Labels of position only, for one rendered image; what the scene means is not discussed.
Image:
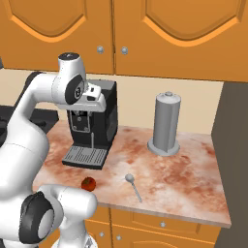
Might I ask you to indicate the round grey cupboard knob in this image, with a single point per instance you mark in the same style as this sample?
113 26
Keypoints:
100 49
124 50
118 237
101 234

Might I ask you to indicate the orange base cupboard door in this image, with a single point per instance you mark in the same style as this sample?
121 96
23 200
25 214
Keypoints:
100 229
148 240

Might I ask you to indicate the black hob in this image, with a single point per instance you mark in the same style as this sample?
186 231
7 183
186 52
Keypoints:
48 118

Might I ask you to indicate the narrow orange drawer front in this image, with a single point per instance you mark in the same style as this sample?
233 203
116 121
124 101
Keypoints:
104 213

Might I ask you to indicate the wide orange drawer front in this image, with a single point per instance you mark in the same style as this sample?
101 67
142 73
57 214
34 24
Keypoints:
187 227

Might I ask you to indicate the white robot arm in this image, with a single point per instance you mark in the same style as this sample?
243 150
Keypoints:
22 151

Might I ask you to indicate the orange wall cupboard door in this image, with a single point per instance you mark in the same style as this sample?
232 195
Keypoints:
180 38
55 32

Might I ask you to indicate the dark grey tall panel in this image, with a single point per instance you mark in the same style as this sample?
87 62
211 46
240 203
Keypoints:
234 161

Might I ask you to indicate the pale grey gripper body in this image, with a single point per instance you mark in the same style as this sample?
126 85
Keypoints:
95 104

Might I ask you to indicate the grey paper towel holder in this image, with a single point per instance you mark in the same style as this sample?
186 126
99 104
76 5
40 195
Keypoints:
166 122

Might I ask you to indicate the red tomato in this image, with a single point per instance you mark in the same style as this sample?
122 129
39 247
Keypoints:
88 184

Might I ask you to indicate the round grey drawer knob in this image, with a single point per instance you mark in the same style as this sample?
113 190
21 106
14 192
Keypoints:
163 223

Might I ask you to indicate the black coffee machine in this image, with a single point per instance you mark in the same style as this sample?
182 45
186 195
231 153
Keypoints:
98 129

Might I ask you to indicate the grey metal spoon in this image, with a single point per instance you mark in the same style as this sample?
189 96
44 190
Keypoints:
130 178

